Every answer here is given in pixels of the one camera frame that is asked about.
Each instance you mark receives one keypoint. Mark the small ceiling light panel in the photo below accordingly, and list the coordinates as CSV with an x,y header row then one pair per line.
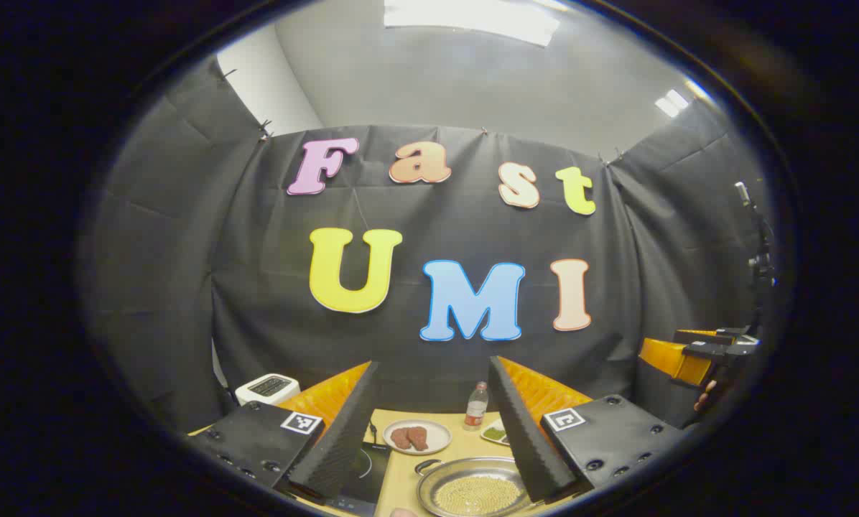
x,y
672,104

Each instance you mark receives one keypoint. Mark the stainless steel pot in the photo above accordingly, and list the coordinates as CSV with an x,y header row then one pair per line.
x,y
472,467

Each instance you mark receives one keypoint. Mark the pile of soybeans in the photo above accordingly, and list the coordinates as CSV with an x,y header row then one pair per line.
x,y
476,494

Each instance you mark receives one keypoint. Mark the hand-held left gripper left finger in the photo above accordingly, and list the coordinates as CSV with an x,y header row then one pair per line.
x,y
343,438

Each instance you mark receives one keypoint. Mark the white divided dish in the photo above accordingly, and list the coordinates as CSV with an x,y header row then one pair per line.
x,y
494,433

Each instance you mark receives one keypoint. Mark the white toaster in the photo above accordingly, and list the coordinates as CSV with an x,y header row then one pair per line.
x,y
268,388

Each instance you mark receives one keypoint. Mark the large ceiling light panel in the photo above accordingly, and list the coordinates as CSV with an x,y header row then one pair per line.
x,y
472,18

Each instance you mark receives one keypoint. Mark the brown meat piece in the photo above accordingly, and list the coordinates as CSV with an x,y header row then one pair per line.
x,y
400,439
418,438

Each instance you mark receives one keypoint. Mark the clear plastic water bottle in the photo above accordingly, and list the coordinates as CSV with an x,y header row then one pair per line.
x,y
476,409

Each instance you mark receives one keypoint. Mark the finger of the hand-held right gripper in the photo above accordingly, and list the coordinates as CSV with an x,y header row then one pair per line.
x,y
677,362

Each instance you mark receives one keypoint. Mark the white round plate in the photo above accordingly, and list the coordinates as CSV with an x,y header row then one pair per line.
x,y
440,434

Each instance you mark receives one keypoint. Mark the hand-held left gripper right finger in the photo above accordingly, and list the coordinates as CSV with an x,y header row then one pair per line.
x,y
526,438

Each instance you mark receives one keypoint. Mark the black equipment stand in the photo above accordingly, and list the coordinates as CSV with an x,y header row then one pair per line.
x,y
760,266

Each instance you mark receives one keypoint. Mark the black induction cooktop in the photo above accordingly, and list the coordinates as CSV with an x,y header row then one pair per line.
x,y
372,474

